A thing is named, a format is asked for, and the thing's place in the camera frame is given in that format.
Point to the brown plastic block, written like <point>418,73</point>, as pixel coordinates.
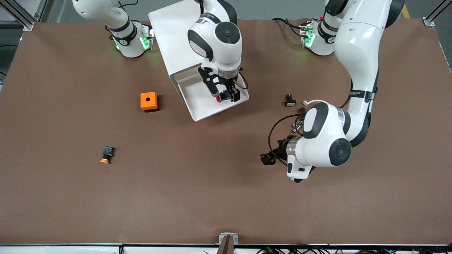
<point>301,111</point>

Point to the white curved plastic bracket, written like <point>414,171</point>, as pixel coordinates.
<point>311,102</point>

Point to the red capped push button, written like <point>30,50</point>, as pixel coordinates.
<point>219,98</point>

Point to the brown wedge piece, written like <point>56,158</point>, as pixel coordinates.
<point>226,247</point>

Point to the orange box with hole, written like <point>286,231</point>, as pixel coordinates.
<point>148,100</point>

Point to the grey metal bracket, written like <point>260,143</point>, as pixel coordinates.
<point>236,237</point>

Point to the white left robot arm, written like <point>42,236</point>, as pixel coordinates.
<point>360,53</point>

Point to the small metal connector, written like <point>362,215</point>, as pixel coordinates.
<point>296,126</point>

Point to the black white push button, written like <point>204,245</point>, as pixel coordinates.
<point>290,102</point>

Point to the yellow capped push button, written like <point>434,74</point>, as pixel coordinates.
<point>107,153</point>

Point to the aluminium frame profile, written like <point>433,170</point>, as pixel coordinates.
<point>28,25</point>
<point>429,22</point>

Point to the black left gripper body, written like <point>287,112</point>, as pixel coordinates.
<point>282,149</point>

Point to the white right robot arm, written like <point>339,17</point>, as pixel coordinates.
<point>217,49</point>

